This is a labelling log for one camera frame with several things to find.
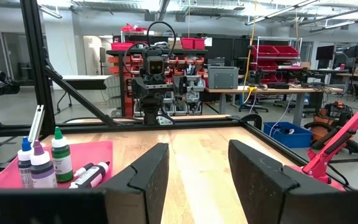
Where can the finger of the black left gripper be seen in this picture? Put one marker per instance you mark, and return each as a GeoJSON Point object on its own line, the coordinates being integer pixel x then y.
{"type": "Point", "coordinates": [138, 89]}
{"type": "Point", "coordinates": [180, 86]}

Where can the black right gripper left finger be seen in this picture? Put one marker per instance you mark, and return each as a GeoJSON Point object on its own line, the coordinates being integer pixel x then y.
{"type": "Point", "coordinates": [141, 186]}

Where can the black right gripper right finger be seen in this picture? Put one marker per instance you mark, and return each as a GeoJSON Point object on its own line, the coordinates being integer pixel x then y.
{"type": "Point", "coordinates": [269, 193]}

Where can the small dark food coloring bottle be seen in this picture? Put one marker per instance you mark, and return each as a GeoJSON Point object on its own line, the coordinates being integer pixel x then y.
{"type": "Point", "coordinates": [80, 171]}
{"type": "Point", "coordinates": [90, 175]}

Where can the red translucent plastic bin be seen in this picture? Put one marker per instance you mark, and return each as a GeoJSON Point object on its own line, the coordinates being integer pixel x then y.
{"type": "Point", "coordinates": [85, 152]}

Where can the large green food coloring bottle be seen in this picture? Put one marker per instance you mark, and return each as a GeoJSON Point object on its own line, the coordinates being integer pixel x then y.
{"type": "Point", "coordinates": [61, 161]}

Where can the large violet food coloring bottle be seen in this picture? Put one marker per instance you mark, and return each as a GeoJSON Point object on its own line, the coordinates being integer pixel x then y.
{"type": "Point", "coordinates": [43, 174]}

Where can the large blue food coloring bottle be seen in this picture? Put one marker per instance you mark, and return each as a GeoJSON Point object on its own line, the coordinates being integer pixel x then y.
{"type": "Point", "coordinates": [23, 168]}

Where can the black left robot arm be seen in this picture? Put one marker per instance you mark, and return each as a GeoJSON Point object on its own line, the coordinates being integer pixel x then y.
{"type": "Point", "coordinates": [151, 109]}

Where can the red storage bin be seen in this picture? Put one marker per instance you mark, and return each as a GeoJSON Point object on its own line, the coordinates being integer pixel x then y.
{"type": "Point", "coordinates": [287, 50]}
{"type": "Point", "coordinates": [187, 43]}
{"type": "Point", "coordinates": [266, 64]}
{"type": "Point", "coordinates": [121, 46]}
{"type": "Point", "coordinates": [264, 50]}
{"type": "Point", "coordinates": [199, 43]}

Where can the blue plastic storage bin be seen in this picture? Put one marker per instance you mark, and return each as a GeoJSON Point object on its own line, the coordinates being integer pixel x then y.
{"type": "Point", "coordinates": [287, 137]}

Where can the blue office chair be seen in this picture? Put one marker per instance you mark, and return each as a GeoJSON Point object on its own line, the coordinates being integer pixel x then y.
{"type": "Point", "coordinates": [253, 107]}

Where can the red desk lamp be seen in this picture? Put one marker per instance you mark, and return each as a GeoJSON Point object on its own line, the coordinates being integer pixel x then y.
{"type": "Point", "coordinates": [340, 140]}

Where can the orange shop vacuum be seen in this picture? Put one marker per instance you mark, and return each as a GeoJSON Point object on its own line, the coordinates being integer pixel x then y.
{"type": "Point", "coordinates": [331, 121]}

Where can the long wooden workbench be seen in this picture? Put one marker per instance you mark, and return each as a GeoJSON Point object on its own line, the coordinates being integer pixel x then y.
{"type": "Point", "coordinates": [275, 90]}

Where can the black flat monitor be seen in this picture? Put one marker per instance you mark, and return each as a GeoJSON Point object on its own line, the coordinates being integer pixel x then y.
{"type": "Point", "coordinates": [324, 53]}

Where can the black studio softbox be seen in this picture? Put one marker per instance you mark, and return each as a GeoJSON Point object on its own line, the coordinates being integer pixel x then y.
{"type": "Point", "coordinates": [353, 51]}

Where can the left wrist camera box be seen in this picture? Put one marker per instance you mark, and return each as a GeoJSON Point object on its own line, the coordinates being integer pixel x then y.
{"type": "Point", "coordinates": [155, 65]}

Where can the black aluminium table frame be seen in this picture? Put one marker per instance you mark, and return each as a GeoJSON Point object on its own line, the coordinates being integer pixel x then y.
{"type": "Point", "coordinates": [197, 124]}

